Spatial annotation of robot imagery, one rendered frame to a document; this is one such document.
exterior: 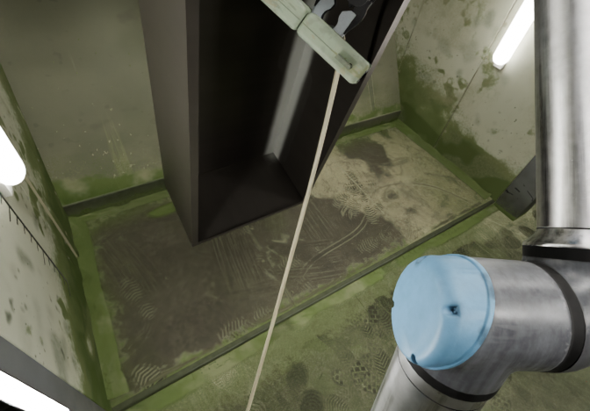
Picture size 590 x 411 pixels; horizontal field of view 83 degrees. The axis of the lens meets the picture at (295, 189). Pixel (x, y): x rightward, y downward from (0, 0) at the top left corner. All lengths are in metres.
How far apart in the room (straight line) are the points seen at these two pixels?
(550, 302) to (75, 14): 2.23
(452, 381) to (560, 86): 0.36
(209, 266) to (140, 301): 0.38
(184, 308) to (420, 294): 1.57
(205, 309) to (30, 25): 1.67
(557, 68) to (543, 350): 0.32
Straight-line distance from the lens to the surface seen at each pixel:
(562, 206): 0.48
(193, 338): 1.81
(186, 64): 0.77
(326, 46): 0.69
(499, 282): 0.40
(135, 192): 2.28
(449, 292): 0.37
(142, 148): 2.22
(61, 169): 2.23
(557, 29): 0.55
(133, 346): 1.85
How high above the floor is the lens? 1.73
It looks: 46 degrees down
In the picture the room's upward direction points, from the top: 11 degrees clockwise
